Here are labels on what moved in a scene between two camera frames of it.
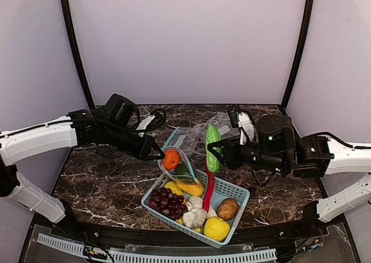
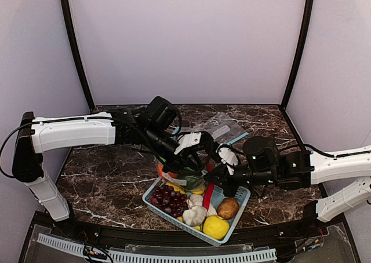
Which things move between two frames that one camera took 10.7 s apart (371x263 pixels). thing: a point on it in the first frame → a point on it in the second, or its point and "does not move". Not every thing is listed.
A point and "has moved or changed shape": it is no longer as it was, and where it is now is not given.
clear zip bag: [221, 121] does not move
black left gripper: [144, 146] → [179, 159]
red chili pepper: [209, 187] does not move
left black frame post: [68, 21] does not move
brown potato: [227, 208] does not move
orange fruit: [171, 159] has moved or changed shape
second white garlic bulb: [195, 218] does not move
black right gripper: [232, 153] → [223, 173]
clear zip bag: [175, 165] has moved or changed shape
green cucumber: [212, 136] → [193, 182]
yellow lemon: [215, 229] does not move
